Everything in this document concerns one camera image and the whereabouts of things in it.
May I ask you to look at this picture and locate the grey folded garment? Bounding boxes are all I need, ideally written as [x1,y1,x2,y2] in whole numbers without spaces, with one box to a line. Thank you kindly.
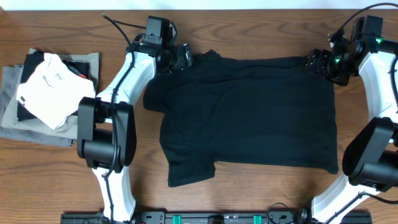
[1,65,75,147]

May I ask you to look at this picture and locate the left black cable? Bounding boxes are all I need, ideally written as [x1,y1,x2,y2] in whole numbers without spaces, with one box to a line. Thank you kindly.
[101,12,147,223]

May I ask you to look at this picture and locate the beige folded garment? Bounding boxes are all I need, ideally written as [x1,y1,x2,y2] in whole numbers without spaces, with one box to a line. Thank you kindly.
[1,53,100,139]

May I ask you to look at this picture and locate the black folded garment red accents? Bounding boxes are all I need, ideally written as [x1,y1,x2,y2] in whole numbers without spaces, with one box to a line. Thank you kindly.
[17,51,90,121]

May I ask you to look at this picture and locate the white folded t-shirt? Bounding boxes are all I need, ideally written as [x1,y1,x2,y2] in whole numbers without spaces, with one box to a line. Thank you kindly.
[16,53,95,129]

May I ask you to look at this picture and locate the right black cable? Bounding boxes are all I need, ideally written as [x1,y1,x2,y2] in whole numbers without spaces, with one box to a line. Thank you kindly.
[328,2,398,43]

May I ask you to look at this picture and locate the black cable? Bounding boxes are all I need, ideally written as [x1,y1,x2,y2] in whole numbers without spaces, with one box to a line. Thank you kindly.
[328,2,398,43]
[101,12,147,223]

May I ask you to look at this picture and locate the black t-shirt with logo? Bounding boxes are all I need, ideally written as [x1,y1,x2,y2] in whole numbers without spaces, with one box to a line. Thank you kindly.
[143,50,339,187]

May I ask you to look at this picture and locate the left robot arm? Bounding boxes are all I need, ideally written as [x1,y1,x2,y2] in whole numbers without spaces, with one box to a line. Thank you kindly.
[77,42,193,223]

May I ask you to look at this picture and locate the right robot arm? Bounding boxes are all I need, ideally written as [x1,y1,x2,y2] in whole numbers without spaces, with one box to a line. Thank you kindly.
[297,35,397,223]

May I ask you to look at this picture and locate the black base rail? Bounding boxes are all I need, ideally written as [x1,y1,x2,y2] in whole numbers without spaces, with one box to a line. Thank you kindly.
[60,210,373,224]

